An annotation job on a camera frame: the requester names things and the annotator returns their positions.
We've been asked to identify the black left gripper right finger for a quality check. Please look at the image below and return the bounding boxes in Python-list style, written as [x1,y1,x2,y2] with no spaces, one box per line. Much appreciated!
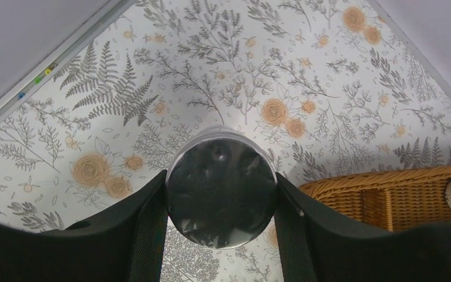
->
[274,175,451,281]

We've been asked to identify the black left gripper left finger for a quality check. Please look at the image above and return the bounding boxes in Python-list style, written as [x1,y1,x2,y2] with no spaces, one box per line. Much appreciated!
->
[0,172,167,281]

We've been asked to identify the brown wicker divided basket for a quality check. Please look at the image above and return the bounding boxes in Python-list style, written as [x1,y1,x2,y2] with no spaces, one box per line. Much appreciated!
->
[300,165,451,231]

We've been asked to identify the silver lid jar blue label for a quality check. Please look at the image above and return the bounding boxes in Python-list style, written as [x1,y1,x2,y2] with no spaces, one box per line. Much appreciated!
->
[165,125,278,249]

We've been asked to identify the floral patterned table mat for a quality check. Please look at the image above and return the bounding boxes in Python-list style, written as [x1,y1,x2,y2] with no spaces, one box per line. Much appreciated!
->
[0,1,451,281]

